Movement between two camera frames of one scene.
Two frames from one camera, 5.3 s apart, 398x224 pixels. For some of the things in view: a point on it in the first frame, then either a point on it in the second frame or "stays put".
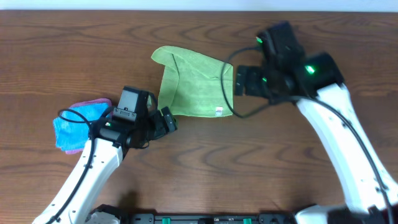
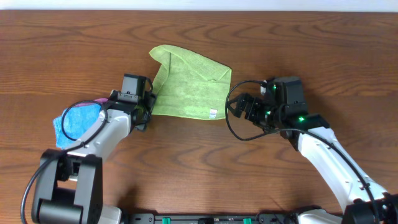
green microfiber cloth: [191, 84] stays put
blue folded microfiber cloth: [71, 135] stays put
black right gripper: [250, 88] to [250, 116]
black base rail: [211, 218] stays put
